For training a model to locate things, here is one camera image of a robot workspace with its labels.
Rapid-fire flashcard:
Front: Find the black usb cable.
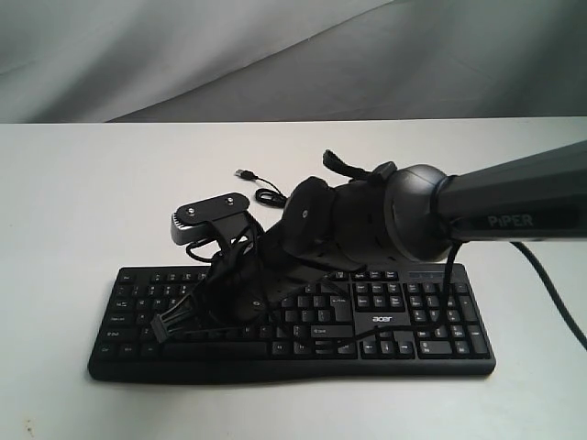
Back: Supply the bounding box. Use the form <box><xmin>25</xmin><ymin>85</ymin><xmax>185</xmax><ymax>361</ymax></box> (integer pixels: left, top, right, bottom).
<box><xmin>233</xmin><ymin>167</ymin><xmax>290</xmax><ymax>210</ymax></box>

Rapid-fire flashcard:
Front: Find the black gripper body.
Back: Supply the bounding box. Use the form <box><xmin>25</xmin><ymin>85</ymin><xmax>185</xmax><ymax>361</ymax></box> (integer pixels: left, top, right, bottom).
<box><xmin>194</xmin><ymin>228</ymin><xmax>349</xmax><ymax>327</ymax></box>

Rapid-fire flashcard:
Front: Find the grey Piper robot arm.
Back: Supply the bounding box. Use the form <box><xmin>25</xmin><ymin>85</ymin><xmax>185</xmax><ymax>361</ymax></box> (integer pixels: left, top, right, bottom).
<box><xmin>151</xmin><ymin>142</ymin><xmax>586</xmax><ymax>342</ymax></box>

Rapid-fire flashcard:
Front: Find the black velcro strap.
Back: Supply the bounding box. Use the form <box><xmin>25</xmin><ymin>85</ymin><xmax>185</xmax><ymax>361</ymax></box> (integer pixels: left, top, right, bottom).
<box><xmin>322</xmin><ymin>148</ymin><xmax>398</xmax><ymax>182</ymax></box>

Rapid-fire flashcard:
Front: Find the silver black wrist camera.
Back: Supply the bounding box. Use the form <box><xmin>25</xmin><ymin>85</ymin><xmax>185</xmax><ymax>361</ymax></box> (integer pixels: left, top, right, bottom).
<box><xmin>171</xmin><ymin>192</ymin><xmax>249</xmax><ymax>246</ymax></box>

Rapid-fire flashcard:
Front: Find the black acer keyboard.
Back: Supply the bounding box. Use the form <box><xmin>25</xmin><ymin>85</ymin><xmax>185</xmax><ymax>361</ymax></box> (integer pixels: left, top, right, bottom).
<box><xmin>88</xmin><ymin>264</ymin><xmax>496</xmax><ymax>385</ymax></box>

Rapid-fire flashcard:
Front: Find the grey backdrop cloth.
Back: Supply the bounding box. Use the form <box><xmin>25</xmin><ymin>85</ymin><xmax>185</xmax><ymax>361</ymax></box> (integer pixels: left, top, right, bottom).
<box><xmin>1</xmin><ymin>1</ymin><xmax>586</xmax><ymax>123</ymax></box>

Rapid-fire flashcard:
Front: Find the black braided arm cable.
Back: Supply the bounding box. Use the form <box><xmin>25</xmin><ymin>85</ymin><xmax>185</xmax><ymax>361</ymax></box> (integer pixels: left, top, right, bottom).
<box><xmin>265</xmin><ymin>237</ymin><xmax>587</xmax><ymax>349</ymax></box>

